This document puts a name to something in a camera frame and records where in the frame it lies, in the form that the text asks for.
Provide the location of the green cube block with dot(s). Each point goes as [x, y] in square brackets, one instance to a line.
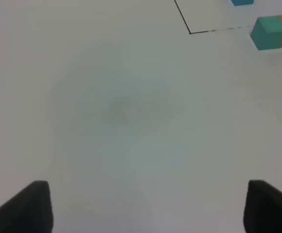
[267, 33]

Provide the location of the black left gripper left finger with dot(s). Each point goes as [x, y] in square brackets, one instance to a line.
[29, 211]

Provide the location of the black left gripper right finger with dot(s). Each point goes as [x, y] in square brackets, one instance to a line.
[263, 208]

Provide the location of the template blue cube block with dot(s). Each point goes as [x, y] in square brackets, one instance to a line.
[242, 2]

